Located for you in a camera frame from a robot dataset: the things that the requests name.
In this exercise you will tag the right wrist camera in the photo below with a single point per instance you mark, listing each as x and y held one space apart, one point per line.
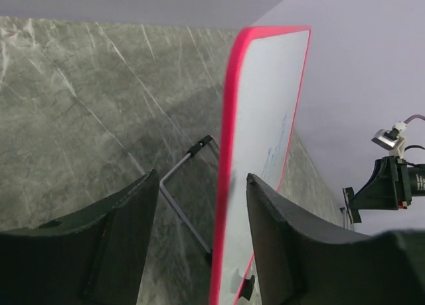
392 140

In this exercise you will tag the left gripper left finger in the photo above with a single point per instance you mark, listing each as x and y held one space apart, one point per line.
92 256

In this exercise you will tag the whiteboard wire stand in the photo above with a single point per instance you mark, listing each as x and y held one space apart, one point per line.
189 188

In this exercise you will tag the red framed whiteboard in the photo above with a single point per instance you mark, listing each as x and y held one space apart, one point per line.
261 91

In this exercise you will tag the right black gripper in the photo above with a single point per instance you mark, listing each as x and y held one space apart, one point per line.
387 188

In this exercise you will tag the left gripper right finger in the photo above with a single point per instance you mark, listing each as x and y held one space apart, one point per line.
303 259

